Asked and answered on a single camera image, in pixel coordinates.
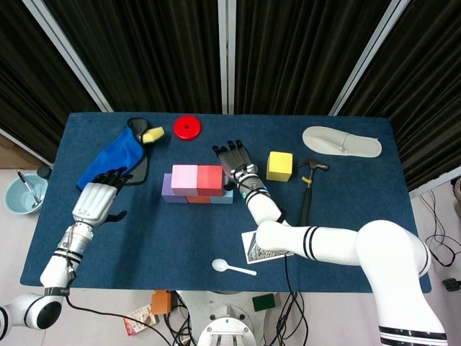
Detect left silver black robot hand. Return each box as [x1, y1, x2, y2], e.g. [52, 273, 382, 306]
[71, 167, 133, 229]

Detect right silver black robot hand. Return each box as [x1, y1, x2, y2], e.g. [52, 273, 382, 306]
[211, 138, 260, 190]

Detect red foam cube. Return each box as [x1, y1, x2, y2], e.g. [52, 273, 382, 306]
[196, 164, 225, 198]

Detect light blue foam cube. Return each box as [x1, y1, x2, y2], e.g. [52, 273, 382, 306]
[210, 179, 234, 205]

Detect yellow foam cube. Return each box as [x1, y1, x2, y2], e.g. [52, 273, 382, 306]
[265, 151, 294, 182]

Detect pink foam cube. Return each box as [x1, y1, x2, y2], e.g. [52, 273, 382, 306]
[171, 164, 200, 198]

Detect purple foam cube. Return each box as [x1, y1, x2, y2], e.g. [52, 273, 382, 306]
[161, 172, 188, 205]

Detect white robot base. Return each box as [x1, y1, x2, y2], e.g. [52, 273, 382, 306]
[176, 290, 282, 346]

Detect blue microfibre cloth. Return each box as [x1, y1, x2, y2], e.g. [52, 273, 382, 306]
[76, 128, 147, 192]

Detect red round disc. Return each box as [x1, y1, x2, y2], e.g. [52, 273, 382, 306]
[172, 115, 202, 141]

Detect light blue bowl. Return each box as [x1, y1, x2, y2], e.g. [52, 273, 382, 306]
[3, 172, 49, 216]

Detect yellow green sponge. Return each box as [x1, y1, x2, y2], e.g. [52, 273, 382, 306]
[141, 126, 166, 146]

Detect dragon picture postcard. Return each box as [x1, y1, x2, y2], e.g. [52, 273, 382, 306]
[241, 230, 295, 265]

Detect grey cloth black edged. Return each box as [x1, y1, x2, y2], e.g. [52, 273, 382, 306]
[122, 117, 151, 187]

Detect white fabric slipper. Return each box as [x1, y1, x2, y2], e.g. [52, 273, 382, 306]
[301, 125, 383, 159]

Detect brown cardboard box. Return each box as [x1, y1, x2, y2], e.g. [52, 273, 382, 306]
[0, 135, 48, 170]

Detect white plastic spoon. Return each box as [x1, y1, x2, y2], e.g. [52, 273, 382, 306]
[211, 258, 258, 277]

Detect orange box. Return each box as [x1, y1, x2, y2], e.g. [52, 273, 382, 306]
[151, 290, 174, 315]

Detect black curtain panel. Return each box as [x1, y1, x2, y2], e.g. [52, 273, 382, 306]
[340, 0, 461, 192]
[0, 0, 104, 163]
[42, 0, 221, 113]
[234, 0, 393, 116]

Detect printed snack packet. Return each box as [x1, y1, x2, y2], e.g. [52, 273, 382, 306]
[122, 305, 158, 338]

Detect dark green block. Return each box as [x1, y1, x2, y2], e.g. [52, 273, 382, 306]
[251, 293, 277, 313]

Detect black handled metal spoon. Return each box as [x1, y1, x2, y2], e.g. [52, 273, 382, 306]
[16, 169, 42, 209]

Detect black handled claw hammer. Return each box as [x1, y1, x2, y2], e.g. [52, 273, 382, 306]
[295, 159, 330, 226]

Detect white screen frame post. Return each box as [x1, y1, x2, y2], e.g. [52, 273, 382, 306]
[328, 0, 412, 117]
[217, 0, 238, 115]
[21, 0, 115, 113]

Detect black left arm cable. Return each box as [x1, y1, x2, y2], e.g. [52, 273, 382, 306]
[64, 248, 170, 346]

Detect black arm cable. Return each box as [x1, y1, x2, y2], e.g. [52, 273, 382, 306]
[64, 248, 170, 346]
[230, 164, 310, 346]

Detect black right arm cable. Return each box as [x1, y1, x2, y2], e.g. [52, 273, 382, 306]
[230, 164, 310, 346]

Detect black cable bundle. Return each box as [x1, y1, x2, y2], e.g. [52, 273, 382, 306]
[164, 291, 197, 346]
[275, 291, 310, 346]

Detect black floor cables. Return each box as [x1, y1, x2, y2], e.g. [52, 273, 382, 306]
[421, 179, 461, 267]

